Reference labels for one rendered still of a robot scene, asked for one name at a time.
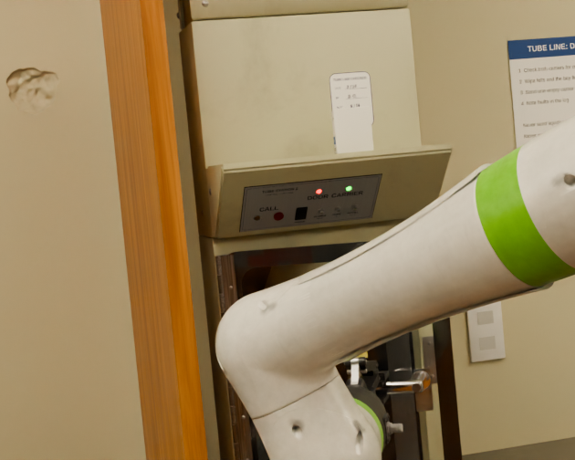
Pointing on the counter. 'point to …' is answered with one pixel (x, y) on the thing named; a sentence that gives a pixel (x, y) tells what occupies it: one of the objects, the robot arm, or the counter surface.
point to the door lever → (420, 380)
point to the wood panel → (153, 229)
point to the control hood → (407, 205)
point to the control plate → (253, 203)
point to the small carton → (352, 130)
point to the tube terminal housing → (286, 120)
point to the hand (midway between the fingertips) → (375, 388)
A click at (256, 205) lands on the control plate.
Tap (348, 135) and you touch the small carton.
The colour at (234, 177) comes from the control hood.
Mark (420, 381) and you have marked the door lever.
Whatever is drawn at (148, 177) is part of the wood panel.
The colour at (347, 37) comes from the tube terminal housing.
